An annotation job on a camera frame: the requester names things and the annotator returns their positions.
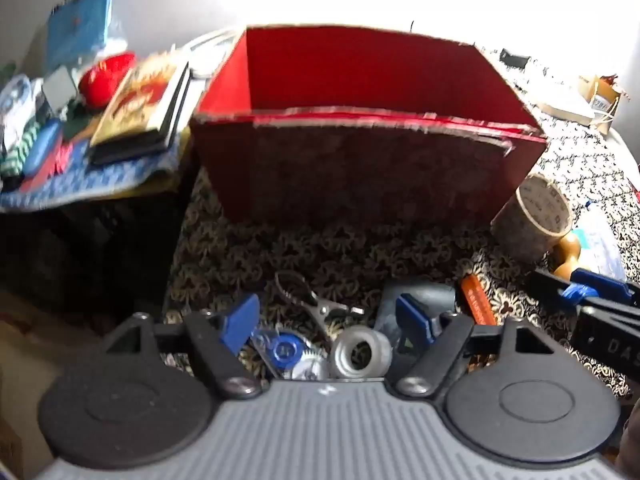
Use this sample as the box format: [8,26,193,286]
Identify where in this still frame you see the small grey mirror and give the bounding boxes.
[42,66,80,111]

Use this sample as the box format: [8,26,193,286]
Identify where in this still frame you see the small wooden gourd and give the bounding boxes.
[551,232,582,281]

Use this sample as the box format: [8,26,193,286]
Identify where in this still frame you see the clear tape roll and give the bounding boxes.
[327,325,393,380]

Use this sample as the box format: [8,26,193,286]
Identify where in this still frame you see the metal clip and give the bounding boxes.
[274,270,368,321]

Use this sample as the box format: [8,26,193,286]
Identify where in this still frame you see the golden cover book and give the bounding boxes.
[90,54,177,147]

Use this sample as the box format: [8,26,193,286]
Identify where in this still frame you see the striped cloth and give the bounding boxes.
[0,120,41,177]

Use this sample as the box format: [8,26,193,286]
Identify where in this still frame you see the brown cardboard tape roll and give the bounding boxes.
[490,172,575,263]

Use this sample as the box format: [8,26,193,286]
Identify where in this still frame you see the red plush toy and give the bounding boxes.
[78,52,137,108]

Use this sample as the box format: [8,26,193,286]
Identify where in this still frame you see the red fabric-covered box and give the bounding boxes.
[189,24,549,226]

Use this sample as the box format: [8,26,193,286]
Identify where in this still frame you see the blue pouch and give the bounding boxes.
[22,120,63,178]

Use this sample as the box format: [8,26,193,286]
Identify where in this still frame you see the clear plastic bag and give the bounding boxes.
[570,200,628,281]

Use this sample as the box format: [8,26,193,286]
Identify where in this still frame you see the orange lighter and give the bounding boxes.
[460,274,497,327]

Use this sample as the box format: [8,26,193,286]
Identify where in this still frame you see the blue spiral notebook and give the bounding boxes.
[46,0,113,71]

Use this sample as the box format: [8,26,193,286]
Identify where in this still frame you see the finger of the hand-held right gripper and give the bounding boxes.
[570,267,640,307]
[530,269,586,312]

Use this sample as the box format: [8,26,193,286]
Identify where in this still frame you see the blue woven mat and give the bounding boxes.
[0,130,187,212]

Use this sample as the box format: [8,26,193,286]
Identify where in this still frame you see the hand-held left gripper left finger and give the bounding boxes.
[102,294,262,401]

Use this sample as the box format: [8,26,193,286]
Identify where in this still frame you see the patterned tablecloth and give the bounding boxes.
[165,45,640,401]

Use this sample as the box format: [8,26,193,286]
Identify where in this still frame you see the blue correction tape dispenser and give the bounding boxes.
[250,327,331,381]

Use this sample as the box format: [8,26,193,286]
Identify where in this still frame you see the small cardboard box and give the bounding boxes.
[579,74,628,122]

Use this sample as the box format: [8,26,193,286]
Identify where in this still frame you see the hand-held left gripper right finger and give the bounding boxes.
[395,294,558,400]

